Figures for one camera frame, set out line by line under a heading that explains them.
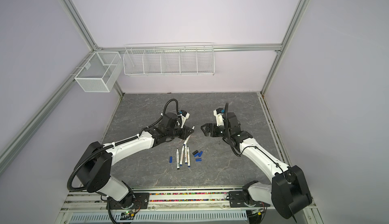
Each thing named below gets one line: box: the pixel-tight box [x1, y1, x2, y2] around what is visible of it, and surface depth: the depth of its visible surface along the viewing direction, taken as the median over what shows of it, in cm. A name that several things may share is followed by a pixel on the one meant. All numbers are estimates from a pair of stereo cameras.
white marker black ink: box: [184, 144, 188, 164], surface depth 90 cm
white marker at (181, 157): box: [179, 145, 185, 167], surface depth 88 cm
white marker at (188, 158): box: [186, 146, 191, 168], surface depth 88 cm
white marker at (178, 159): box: [176, 147, 180, 170], surface depth 88 cm
